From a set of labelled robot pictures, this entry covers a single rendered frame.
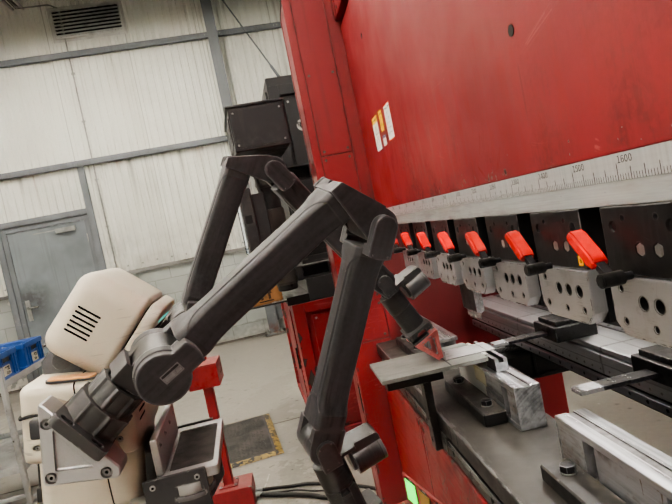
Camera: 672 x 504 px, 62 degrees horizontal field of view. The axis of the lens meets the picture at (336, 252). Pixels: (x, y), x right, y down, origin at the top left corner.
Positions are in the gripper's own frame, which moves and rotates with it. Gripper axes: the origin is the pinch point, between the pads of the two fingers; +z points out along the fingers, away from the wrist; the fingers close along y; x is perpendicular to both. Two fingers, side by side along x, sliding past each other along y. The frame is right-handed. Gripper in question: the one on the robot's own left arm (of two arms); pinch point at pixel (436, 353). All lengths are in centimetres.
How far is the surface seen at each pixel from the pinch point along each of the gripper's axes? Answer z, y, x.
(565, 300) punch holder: -15, -57, -15
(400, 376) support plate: -4.3, -8.1, 10.8
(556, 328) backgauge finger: 12.6, -6.4, -26.6
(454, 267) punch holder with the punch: -15.3, -4.7, -16.2
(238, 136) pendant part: -88, 101, -2
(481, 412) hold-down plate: 11.0, -17.1, 1.9
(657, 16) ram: -43, -85, -30
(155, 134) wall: -250, 673, 51
